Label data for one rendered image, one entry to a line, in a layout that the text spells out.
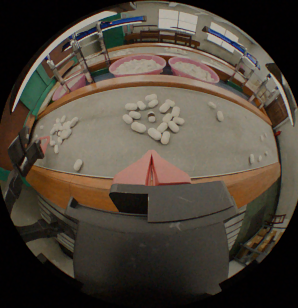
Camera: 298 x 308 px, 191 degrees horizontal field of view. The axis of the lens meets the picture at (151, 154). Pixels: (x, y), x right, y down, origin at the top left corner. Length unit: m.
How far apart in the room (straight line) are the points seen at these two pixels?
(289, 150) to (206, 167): 4.35
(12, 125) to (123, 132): 0.79
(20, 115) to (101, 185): 0.78
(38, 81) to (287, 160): 5.35
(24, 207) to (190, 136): 1.94
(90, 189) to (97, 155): 0.09
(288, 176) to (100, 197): 4.60
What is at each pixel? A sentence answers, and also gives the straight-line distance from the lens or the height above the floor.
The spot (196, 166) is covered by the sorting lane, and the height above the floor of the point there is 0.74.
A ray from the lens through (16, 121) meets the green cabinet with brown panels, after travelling 0.85.
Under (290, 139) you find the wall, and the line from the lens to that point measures 4.53.
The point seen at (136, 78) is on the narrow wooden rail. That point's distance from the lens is 0.39.
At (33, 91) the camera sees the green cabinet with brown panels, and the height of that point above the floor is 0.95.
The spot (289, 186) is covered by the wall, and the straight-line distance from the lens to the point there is 4.54.
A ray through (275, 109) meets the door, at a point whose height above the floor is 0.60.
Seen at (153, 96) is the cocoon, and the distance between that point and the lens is 0.31.
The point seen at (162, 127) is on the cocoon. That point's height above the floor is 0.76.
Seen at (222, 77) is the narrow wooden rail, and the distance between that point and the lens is 0.85.
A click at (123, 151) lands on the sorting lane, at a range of 0.25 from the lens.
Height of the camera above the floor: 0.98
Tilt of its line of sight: 77 degrees down
